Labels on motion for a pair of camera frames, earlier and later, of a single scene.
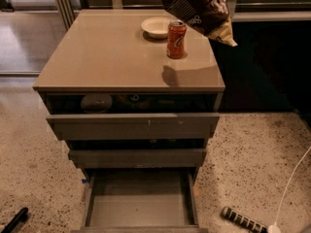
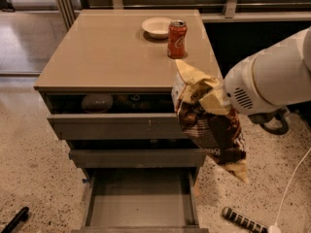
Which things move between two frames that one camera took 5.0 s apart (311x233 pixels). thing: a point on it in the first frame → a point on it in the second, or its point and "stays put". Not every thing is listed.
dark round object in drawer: x=95 y=102 stays put
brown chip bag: x=203 y=6 → x=218 y=135
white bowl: x=155 y=27 stays put
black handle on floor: x=16 y=220 stays put
